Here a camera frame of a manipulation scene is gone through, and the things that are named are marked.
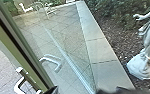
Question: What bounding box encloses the white stone statue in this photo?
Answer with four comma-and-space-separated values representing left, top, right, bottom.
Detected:
126, 7, 150, 82

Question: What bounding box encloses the concrete border strip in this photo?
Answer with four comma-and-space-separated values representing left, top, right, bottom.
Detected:
75, 0, 136, 92

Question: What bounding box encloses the green shrub bed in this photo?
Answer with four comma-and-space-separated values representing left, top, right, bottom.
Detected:
84, 0, 150, 32

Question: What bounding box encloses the white patio chair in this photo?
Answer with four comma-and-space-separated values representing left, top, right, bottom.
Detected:
14, 0, 35, 14

